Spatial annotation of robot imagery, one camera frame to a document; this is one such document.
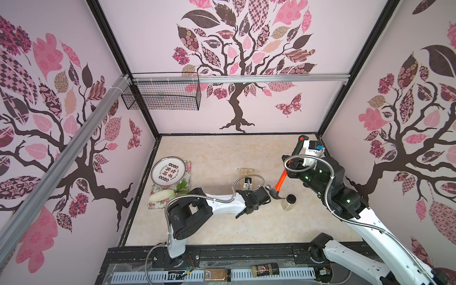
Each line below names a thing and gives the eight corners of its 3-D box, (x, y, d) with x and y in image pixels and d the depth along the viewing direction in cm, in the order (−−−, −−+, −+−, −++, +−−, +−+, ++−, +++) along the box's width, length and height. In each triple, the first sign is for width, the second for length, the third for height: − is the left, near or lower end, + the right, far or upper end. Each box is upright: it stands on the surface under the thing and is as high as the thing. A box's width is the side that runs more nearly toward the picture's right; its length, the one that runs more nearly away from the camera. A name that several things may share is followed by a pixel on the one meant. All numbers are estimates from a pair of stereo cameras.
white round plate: (149, 186, 98) (147, 183, 95) (158, 160, 109) (156, 157, 107) (182, 186, 98) (181, 183, 95) (187, 160, 109) (186, 157, 107)
